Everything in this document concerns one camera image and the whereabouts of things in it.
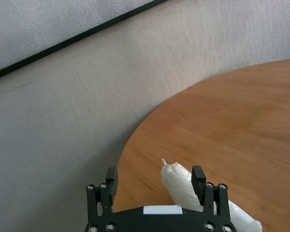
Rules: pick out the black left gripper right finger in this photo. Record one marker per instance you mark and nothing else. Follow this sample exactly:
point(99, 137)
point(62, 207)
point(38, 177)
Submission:
point(199, 186)

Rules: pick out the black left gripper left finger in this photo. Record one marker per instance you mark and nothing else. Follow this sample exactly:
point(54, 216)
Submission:
point(111, 183)

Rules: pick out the white plastic sandbag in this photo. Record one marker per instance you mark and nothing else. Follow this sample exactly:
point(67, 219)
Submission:
point(176, 183)

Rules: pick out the black wall trim strip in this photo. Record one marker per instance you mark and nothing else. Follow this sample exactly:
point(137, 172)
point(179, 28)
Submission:
point(75, 39)

